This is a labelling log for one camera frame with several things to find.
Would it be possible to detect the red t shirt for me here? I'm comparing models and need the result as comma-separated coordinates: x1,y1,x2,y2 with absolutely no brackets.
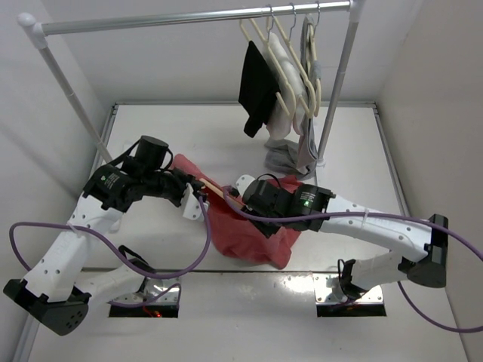
173,154,301,269

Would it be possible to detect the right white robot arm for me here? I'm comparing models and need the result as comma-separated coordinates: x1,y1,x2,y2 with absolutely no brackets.
235,175,448,302

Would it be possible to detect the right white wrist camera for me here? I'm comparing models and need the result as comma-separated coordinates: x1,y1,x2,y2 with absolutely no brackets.
234,174,255,197

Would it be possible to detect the white hanging garment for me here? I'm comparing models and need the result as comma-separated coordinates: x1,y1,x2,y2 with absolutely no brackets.
263,32,309,140

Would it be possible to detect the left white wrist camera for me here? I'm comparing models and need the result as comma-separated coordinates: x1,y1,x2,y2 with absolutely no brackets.
180,183,209,222

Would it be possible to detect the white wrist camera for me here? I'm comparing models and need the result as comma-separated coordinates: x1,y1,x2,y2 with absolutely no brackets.
180,183,209,222
234,174,255,197

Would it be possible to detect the cream hanger with white garment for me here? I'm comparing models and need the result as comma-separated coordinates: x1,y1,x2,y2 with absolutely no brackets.
266,18,315,118

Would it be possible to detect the cream hanger with black garment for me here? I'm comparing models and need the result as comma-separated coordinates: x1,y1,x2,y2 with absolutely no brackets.
247,5,297,118

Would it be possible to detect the cream hanger with grey garment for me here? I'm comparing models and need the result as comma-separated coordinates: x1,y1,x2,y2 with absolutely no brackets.
303,1,322,117

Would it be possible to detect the grey hanging garment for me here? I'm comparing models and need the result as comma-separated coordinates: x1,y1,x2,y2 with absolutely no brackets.
265,20,318,179

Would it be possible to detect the black hanging garment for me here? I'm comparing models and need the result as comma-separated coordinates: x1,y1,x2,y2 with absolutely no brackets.
238,41,280,138

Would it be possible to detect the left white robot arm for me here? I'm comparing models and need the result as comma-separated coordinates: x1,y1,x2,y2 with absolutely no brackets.
3,136,206,336

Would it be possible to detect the white metal clothes rack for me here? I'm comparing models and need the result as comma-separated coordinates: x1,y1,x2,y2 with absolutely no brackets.
17,1,365,164

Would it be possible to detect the peach plastic hanger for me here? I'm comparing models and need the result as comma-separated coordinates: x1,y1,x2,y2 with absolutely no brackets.
200,178,244,209

